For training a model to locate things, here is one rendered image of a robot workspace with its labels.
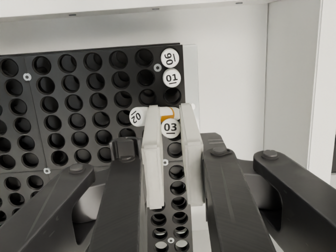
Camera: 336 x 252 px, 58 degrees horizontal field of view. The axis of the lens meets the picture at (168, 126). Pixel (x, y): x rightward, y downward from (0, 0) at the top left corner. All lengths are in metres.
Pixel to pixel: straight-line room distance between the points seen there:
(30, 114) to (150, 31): 0.12
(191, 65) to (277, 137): 0.10
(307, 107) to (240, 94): 0.09
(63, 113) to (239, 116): 0.16
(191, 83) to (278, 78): 0.07
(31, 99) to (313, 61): 0.19
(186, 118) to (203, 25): 0.14
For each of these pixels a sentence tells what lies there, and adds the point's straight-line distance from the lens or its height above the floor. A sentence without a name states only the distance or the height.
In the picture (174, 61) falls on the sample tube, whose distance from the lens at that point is 0.21.
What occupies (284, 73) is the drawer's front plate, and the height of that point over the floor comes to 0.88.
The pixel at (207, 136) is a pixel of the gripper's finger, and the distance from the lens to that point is 0.15.
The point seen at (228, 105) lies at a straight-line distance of 0.30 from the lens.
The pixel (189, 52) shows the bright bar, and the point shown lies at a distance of 0.27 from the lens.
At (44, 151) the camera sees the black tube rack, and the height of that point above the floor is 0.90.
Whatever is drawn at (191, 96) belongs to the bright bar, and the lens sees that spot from 0.28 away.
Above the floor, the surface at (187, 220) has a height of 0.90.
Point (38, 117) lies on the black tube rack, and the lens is 0.24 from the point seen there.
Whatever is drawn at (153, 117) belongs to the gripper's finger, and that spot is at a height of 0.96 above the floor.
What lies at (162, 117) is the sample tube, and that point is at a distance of 0.21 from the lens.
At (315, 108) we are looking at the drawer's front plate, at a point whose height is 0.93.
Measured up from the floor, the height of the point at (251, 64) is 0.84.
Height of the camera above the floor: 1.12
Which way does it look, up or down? 72 degrees down
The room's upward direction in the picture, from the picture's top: 176 degrees clockwise
